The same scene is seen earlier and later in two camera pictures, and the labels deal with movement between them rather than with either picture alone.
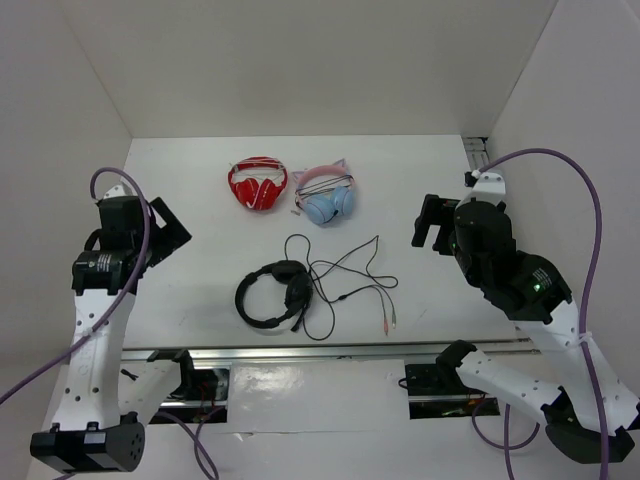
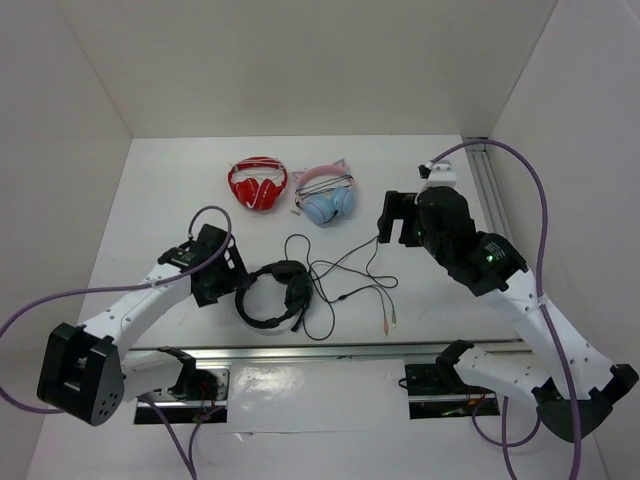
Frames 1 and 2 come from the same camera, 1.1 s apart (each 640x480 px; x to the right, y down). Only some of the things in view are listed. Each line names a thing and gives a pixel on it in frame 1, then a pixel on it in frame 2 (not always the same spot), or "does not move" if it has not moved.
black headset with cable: x=300 y=293 does not move
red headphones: x=248 y=192 does not move
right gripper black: x=435 y=210 -> x=398 y=205
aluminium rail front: x=190 y=355 does not move
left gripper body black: x=163 y=241 -> x=224 y=279
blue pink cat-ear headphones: x=325 y=192 does not move
